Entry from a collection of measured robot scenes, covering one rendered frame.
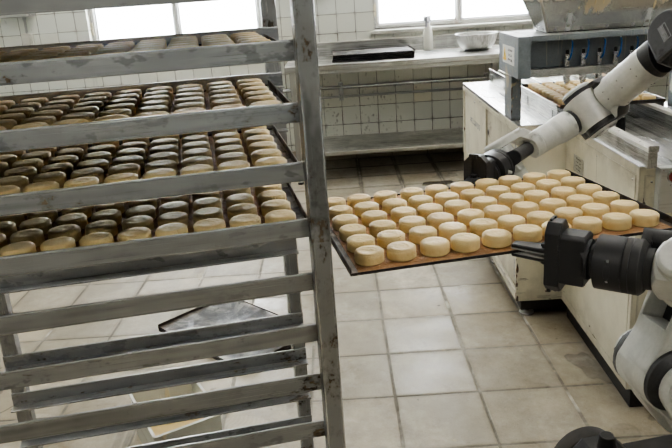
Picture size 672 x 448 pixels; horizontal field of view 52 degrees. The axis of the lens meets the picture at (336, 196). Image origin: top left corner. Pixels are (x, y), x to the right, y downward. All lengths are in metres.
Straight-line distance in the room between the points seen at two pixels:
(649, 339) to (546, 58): 1.49
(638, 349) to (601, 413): 0.89
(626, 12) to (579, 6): 0.19
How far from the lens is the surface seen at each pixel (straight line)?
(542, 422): 2.48
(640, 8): 2.96
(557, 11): 2.85
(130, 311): 1.11
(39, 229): 1.22
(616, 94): 1.85
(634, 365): 1.69
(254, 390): 1.18
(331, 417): 1.19
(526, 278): 3.03
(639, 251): 1.14
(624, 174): 2.34
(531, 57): 2.88
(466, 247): 1.19
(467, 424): 2.44
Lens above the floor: 1.40
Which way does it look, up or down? 17 degrees down
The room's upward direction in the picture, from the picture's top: 4 degrees counter-clockwise
